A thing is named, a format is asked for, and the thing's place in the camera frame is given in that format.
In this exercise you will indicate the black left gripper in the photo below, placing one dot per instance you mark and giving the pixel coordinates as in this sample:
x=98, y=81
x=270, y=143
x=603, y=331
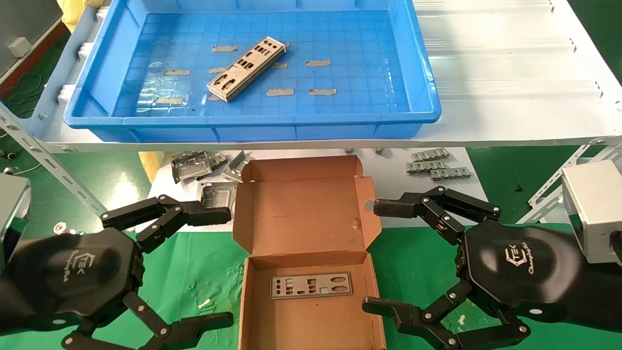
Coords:
x=73, y=277

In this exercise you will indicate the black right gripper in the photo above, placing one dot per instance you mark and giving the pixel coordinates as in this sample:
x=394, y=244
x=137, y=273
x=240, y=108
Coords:
x=520, y=267

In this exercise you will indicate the brown cardboard box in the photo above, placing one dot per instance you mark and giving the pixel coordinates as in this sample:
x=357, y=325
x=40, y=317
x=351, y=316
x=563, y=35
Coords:
x=301, y=218

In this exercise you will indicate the blue plastic tray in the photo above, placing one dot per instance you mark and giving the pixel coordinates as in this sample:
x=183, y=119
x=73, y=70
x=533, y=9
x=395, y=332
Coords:
x=364, y=73

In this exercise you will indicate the green table cloth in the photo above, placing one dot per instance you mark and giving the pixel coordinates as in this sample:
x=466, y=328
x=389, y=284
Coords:
x=194, y=272

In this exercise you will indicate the small white tape scrap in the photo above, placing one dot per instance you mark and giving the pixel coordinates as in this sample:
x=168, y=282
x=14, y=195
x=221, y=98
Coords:
x=204, y=303
x=461, y=320

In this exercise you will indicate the angled metal plate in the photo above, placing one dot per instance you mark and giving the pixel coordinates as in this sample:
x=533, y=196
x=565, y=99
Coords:
x=235, y=167

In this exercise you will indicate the metal binder clip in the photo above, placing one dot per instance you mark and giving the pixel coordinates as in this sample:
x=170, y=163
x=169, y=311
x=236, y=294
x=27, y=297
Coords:
x=60, y=227

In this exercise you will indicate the brown tape piece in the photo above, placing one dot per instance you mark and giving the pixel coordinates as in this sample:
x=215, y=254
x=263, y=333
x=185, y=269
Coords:
x=216, y=70
x=280, y=65
x=169, y=100
x=322, y=92
x=280, y=92
x=177, y=72
x=318, y=63
x=224, y=48

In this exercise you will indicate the yellow mesh sack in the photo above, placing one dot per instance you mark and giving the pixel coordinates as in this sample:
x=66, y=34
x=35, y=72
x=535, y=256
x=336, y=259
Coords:
x=68, y=14

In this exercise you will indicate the rectangular metal frame part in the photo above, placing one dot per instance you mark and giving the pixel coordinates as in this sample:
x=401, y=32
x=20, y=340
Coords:
x=216, y=192

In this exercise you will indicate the large bent metal bracket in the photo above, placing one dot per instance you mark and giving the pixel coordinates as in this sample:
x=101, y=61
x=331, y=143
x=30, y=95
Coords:
x=192, y=165

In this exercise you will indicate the small metal bracket piece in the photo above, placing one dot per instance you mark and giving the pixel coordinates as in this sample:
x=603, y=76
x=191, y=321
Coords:
x=218, y=160

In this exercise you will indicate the grey perforated shelf post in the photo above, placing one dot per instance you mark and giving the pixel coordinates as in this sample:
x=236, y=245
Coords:
x=48, y=160
x=554, y=182

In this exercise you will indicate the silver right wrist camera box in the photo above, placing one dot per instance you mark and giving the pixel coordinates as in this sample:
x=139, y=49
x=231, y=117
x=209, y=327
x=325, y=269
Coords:
x=595, y=209

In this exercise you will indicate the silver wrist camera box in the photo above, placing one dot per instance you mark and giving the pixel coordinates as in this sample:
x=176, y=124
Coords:
x=12, y=214
x=595, y=209

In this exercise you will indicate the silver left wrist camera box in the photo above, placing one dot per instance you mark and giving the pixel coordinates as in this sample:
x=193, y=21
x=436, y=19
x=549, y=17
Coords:
x=12, y=214

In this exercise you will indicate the white wall box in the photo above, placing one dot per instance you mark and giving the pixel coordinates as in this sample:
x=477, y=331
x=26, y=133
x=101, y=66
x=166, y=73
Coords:
x=19, y=47

